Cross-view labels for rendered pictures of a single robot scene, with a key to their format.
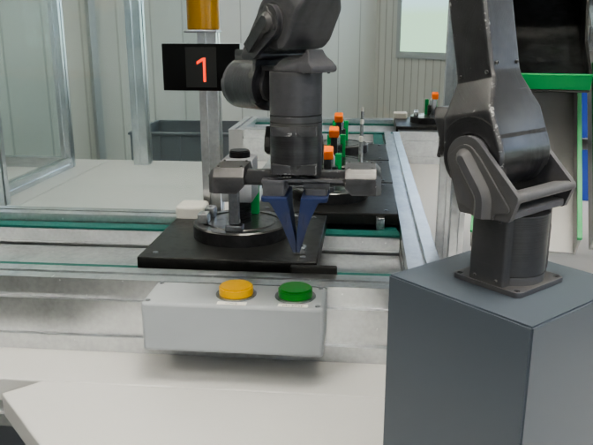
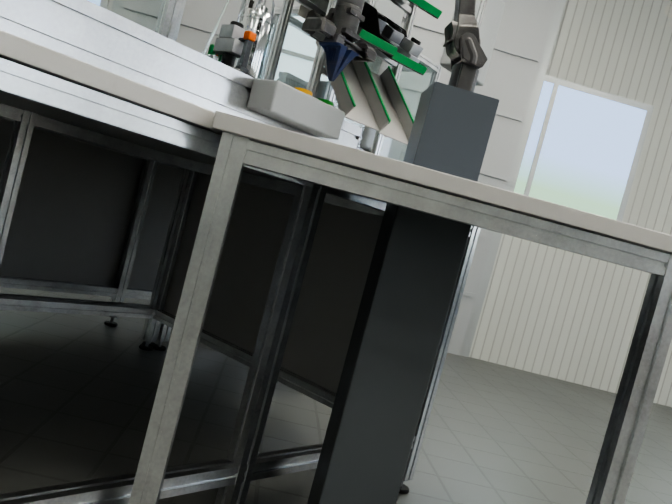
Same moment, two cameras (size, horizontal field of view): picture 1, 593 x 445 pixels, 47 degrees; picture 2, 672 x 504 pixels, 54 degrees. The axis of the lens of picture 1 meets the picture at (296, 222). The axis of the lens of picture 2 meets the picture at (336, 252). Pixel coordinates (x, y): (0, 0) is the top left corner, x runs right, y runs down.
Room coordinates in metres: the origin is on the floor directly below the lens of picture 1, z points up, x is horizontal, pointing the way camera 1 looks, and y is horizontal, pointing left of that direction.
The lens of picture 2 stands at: (-0.11, 1.12, 0.73)
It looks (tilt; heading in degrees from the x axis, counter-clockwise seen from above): 2 degrees down; 303
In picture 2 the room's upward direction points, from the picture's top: 15 degrees clockwise
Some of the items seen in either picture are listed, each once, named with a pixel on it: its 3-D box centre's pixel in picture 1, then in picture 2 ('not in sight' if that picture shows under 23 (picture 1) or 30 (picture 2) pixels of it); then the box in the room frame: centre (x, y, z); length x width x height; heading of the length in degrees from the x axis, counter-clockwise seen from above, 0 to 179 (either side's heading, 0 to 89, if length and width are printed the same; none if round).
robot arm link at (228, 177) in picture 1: (296, 152); (344, 27); (0.75, 0.00, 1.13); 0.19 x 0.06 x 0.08; 85
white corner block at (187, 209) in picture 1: (192, 214); not in sight; (1.08, 0.17, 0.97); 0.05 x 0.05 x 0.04; 84
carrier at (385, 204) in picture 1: (329, 172); not in sight; (1.22, -0.06, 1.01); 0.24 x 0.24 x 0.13; 84
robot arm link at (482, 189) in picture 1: (509, 173); (468, 54); (0.54, -0.17, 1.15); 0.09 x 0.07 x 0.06; 130
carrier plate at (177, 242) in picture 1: (241, 239); not in sight; (0.97, 0.08, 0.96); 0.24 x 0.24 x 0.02; 84
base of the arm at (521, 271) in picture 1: (512, 243); (462, 82); (0.54, -0.18, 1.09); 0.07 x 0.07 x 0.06; 38
